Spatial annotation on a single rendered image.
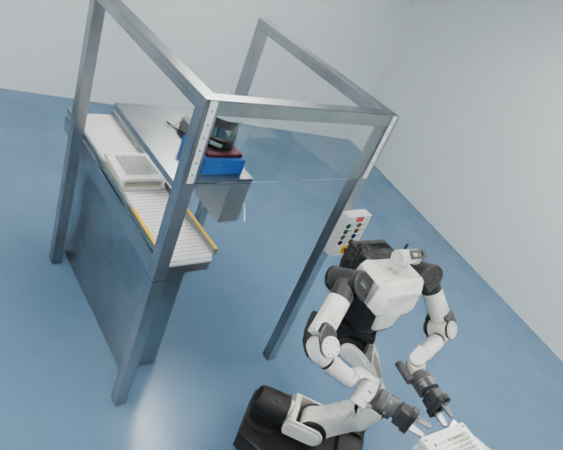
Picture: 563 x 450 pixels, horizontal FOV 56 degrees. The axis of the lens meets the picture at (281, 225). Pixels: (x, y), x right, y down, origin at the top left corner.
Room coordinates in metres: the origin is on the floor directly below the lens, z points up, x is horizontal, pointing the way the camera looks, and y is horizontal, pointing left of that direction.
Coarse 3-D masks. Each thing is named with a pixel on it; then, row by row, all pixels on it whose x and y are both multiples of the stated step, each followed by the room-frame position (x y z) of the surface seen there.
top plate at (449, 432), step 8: (464, 424) 1.52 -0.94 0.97; (440, 432) 1.43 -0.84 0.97; (448, 432) 1.45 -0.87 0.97; (456, 432) 1.47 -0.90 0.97; (424, 440) 1.37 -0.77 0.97; (432, 440) 1.38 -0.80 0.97; (440, 440) 1.40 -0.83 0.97; (424, 448) 1.34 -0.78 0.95; (432, 448) 1.34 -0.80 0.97; (448, 448) 1.38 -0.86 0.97; (480, 448) 1.44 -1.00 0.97
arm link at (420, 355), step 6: (420, 348) 1.77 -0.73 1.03; (426, 348) 1.79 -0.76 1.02; (414, 354) 1.73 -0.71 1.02; (420, 354) 1.73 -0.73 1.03; (426, 354) 1.74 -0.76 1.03; (408, 360) 1.70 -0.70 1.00; (414, 360) 1.70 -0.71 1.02; (420, 360) 1.71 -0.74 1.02; (426, 360) 1.72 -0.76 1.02; (414, 366) 1.68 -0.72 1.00; (420, 366) 1.69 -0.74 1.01
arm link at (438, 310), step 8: (424, 296) 1.96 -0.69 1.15; (432, 296) 1.94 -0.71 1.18; (440, 296) 1.95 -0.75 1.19; (432, 304) 1.94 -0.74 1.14; (440, 304) 1.94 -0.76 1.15; (432, 312) 1.95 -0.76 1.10; (440, 312) 1.94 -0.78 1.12; (448, 312) 1.96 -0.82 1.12; (432, 320) 1.95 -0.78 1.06; (440, 320) 1.94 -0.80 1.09; (448, 320) 1.93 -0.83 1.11; (448, 328) 1.90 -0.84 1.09; (456, 328) 1.94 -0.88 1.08; (448, 336) 1.89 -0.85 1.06
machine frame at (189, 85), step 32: (96, 0) 2.43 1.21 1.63; (96, 32) 2.45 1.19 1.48; (128, 32) 2.15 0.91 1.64; (256, 32) 3.16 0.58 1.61; (160, 64) 1.93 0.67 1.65; (256, 64) 3.18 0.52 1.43; (320, 64) 2.77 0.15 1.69; (192, 96) 1.74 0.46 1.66; (224, 96) 1.77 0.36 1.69; (352, 96) 2.57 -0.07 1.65; (192, 128) 1.71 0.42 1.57; (64, 160) 2.46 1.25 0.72; (64, 192) 2.43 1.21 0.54; (352, 192) 2.40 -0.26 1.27; (64, 224) 2.46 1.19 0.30; (160, 256) 1.69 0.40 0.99; (320, 256) 2.40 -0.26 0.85; (160, 288) 1.72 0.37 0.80; (288, 320) 2.40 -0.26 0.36; (128, 352) 1.70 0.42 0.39; (128, 384) 1.71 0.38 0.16
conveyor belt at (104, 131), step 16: (96, 128) 2.65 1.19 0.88; (112, 128) 2.72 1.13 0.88; (96, 144) 2.48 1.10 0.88; (112, 144) 2.55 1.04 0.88; (128, 144) 2.63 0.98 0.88; (128, 192) 2.18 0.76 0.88; (144, 192) 2.24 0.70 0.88; (160, 192) 2.30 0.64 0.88; (144, 208) 2.11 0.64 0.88; (160, 208) 2.16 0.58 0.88; (160, 224) 2.04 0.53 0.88; (192, 240) 2.02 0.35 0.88; (176, 256) 1.87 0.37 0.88; (192, 256) 1.91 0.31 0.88; (208, 256) 1.97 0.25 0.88
